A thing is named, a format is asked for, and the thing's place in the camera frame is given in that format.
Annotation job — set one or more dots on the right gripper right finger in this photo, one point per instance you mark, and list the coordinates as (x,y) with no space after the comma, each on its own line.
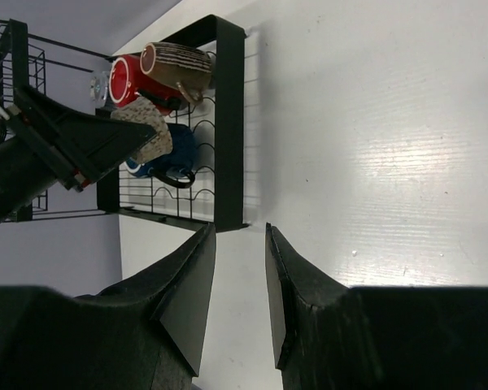
(328,336)

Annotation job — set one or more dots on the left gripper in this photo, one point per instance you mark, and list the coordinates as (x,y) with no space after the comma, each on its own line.
(56,143)

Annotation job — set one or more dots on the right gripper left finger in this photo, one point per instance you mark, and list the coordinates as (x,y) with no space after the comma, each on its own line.
(145,332)

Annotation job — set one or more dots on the clear glass tumbler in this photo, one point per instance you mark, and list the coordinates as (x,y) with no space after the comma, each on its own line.
(99,90)

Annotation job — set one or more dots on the red ceramic mug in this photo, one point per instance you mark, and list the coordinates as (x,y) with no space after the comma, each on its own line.
(127,82)

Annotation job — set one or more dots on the dark blue mug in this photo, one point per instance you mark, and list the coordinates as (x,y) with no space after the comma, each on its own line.
(175,169)

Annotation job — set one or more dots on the brown ribbed mug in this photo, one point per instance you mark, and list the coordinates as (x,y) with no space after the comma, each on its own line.
(186,69)

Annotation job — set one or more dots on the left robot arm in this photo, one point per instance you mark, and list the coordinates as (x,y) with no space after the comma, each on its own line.
(53,143)

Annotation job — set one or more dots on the black wire dish rack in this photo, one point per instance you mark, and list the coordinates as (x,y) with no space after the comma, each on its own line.
(217,124)

